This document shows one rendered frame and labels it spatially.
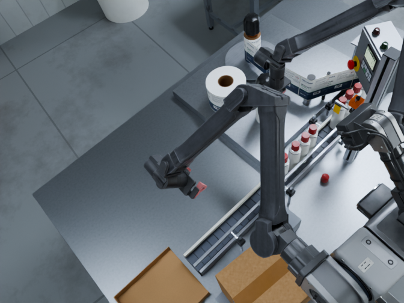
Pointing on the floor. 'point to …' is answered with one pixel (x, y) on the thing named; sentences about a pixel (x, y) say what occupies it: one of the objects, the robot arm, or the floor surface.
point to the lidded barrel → (123, 9)
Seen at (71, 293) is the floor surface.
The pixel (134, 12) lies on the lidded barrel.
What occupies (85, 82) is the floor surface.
